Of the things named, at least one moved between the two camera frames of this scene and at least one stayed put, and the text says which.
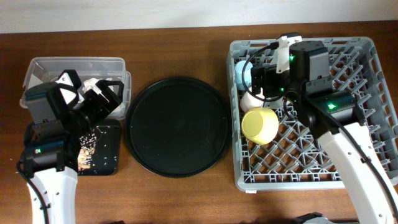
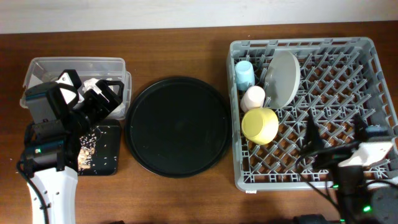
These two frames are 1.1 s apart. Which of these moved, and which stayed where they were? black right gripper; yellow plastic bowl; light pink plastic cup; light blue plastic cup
Moved: black right gripper
Stayed: light blue plastic cup; yellow plastic bowl; light pink plastic cup
